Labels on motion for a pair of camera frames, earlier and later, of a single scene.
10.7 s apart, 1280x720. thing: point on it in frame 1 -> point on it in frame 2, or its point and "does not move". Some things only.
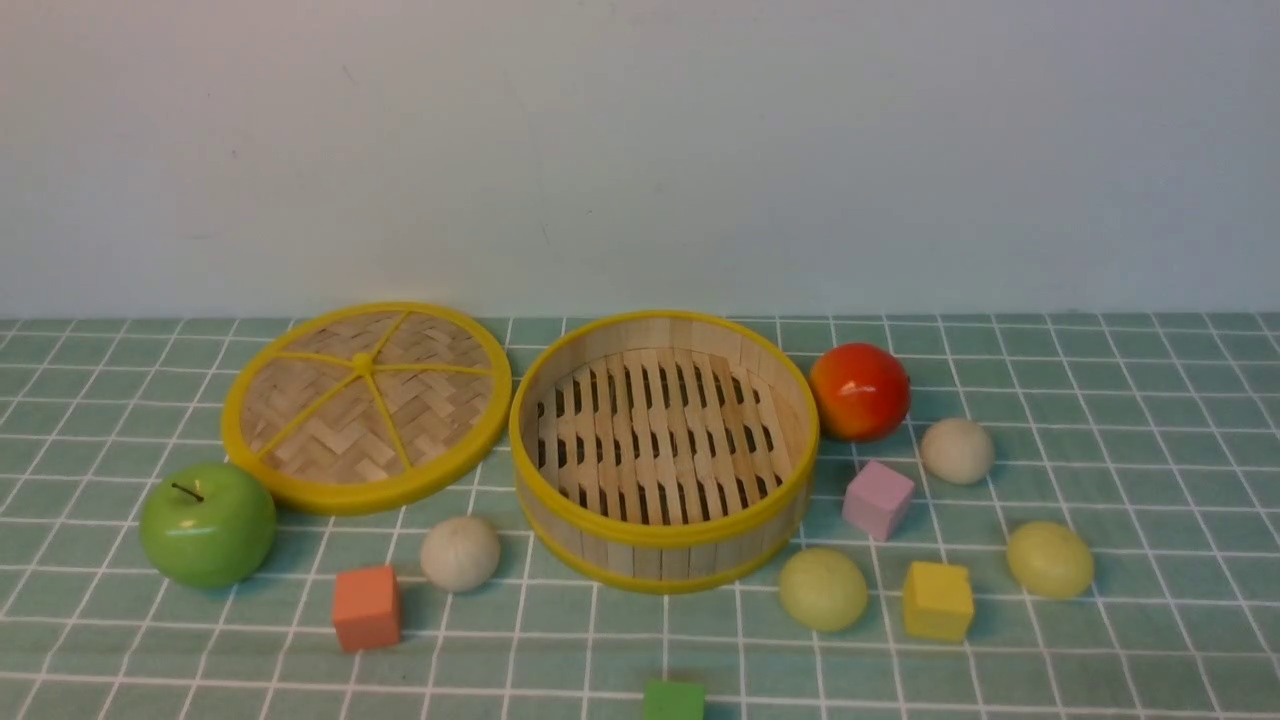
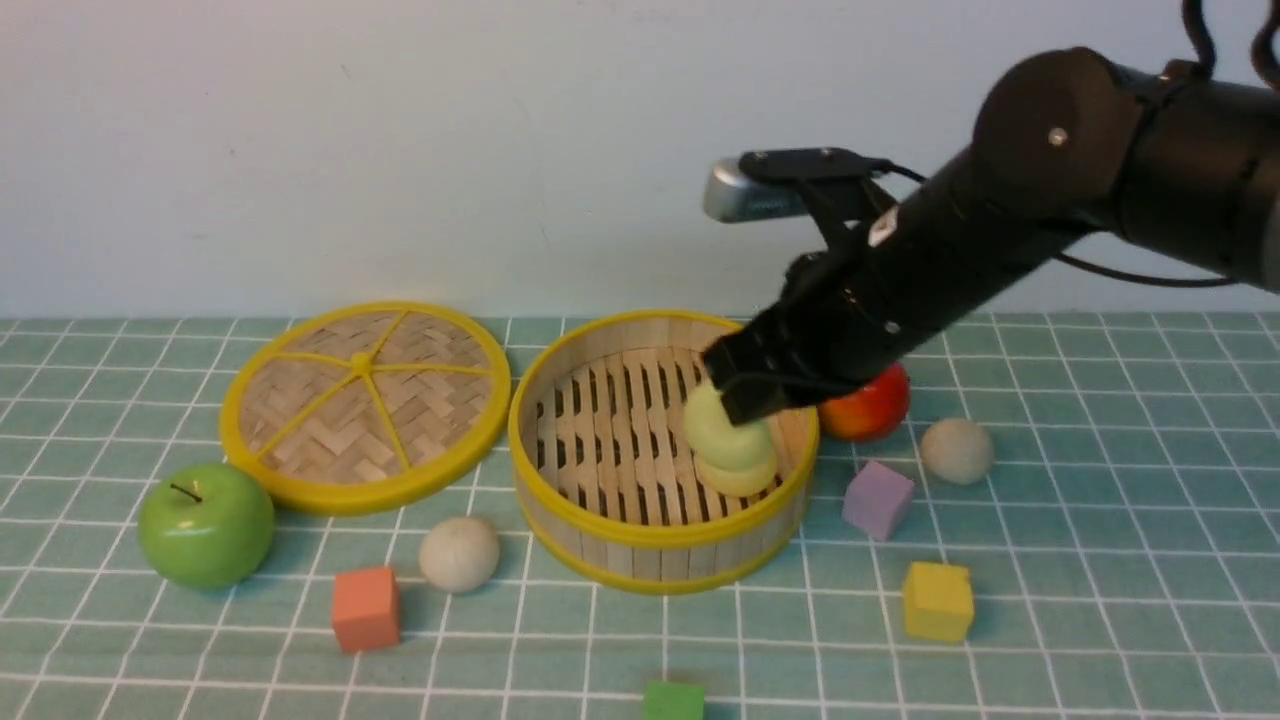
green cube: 673,700 does not move
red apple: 859,391 does not move
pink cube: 876,499 does not move
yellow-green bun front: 822,589 -> 734,467
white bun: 957,451 does not move
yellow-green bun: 1049,560 -> 733,459
